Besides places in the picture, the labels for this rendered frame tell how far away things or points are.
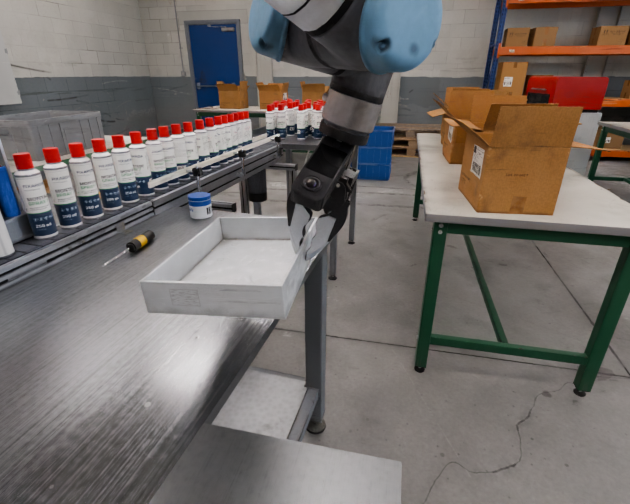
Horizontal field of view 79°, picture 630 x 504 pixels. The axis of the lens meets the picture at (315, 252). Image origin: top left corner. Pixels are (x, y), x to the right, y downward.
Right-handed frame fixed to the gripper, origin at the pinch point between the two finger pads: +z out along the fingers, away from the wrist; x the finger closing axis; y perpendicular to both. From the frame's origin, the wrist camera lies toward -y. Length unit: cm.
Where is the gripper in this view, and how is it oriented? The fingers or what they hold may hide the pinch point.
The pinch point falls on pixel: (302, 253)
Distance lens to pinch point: 61.5
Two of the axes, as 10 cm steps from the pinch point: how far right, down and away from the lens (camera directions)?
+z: -2.8, 8.4, 4.7
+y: 2.7, -4.0, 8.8
